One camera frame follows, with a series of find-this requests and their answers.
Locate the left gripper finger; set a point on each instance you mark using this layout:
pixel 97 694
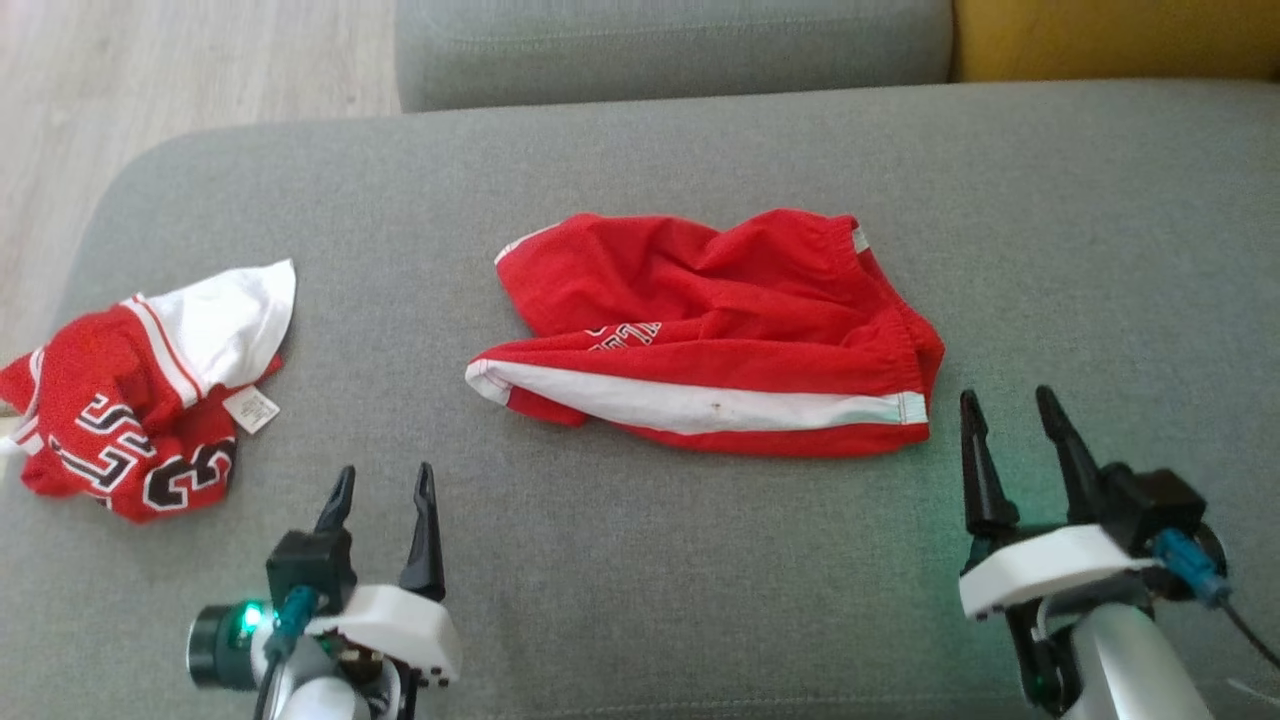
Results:
pixel 338 510
pixel 425 550

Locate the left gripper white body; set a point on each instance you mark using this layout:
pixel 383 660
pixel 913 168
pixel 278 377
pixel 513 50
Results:
pixel 400 630

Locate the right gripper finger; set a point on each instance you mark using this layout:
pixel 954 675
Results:
pixel 985 490
pixel 1078 470

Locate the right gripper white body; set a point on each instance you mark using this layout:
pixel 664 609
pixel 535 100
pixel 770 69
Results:
pixel 1040 565

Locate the red basketball jersey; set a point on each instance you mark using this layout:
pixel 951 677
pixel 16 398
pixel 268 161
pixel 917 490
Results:
pixel 100 370

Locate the red shorts with white stripe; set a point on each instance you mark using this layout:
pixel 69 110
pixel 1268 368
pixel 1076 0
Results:
pixel 720 300

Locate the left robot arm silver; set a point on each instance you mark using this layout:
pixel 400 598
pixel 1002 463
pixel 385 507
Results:
pixel 320 695

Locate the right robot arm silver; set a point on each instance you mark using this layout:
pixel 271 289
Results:
pixel 1140 670

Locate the large grey sofa seat cushion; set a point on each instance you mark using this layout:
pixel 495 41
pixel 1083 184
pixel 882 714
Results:
pixel 650 560

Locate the wide yellow sofa back cushion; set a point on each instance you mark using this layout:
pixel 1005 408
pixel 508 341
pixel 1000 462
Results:
pixel 1110 35

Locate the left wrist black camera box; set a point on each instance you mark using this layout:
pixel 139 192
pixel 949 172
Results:
pixel 310 565

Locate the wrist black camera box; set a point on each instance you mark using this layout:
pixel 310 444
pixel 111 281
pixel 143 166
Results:
pixel 1150 505
pixel 310 565

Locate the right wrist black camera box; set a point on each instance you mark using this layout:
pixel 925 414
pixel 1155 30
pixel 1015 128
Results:
pixel 1150 505

